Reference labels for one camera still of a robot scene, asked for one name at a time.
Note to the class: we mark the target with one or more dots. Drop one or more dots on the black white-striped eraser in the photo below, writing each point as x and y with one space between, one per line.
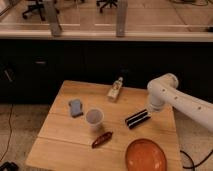
137 119

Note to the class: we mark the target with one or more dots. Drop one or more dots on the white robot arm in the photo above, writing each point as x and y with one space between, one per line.
164 90

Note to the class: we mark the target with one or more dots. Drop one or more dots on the small glass bottle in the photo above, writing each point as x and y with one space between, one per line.
114 91

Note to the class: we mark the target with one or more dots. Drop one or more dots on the clear plastic cup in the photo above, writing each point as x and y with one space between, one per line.
94 117

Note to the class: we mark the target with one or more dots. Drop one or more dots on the blue sponge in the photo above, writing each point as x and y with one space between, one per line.
75 108

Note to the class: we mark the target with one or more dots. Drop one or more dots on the dark red chili pepper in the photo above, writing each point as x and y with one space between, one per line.
102 139

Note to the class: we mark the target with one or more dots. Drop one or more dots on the orange plate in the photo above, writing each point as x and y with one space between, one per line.
145 155

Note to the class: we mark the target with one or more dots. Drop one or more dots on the black office chair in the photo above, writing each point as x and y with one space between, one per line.
38 5
106 2

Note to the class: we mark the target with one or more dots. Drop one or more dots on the black device on floor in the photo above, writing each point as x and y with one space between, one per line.
9 166

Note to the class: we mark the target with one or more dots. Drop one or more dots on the right metal window post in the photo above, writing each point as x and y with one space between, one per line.
121 18

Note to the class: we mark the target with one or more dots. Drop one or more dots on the metal window post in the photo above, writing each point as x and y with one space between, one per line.
121 18
52 18

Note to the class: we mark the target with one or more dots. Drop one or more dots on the left metal window post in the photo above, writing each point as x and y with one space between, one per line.
52 18

